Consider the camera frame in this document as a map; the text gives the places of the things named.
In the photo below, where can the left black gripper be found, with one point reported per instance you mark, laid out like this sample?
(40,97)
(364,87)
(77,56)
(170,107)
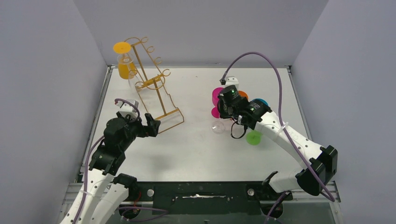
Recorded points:
(147,127)

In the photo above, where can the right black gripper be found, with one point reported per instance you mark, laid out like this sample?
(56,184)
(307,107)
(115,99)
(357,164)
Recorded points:
(222,109)

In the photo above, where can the magenta plastic wine glass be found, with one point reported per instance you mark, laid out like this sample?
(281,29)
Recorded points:
(215,99)

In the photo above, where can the orange plastic wine glass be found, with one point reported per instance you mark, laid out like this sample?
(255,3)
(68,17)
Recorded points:
(243,95)

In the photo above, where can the clear wine glass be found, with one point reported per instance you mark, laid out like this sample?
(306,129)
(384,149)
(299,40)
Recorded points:
(136,82)
(237,130)
(218,127)

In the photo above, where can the blue plastic wine glass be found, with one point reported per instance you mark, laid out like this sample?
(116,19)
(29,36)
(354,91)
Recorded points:
(261,100)

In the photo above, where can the green plastic wine glass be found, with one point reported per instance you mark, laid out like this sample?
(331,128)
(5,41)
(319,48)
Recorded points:
(254,137)

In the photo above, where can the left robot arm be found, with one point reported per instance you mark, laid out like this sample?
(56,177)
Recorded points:
(103,188)

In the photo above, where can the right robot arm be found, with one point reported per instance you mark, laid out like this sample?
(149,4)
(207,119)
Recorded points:
(318,164)

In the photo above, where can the yellow-orange plastic wine glass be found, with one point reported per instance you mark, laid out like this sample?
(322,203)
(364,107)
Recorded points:
(126,66)

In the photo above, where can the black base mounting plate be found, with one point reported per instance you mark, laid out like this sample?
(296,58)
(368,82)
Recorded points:
(203,198)

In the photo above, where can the gold wire glass rack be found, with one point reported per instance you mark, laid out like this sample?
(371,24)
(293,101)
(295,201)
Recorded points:
(154,97)

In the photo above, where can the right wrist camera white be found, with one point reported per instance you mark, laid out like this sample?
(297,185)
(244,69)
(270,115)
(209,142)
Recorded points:
(228,81)

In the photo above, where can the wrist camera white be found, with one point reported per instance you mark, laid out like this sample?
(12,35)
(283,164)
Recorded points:
(128,108)
(228,81)

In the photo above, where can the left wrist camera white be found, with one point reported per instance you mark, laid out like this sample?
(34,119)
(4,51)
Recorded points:
(128,108)

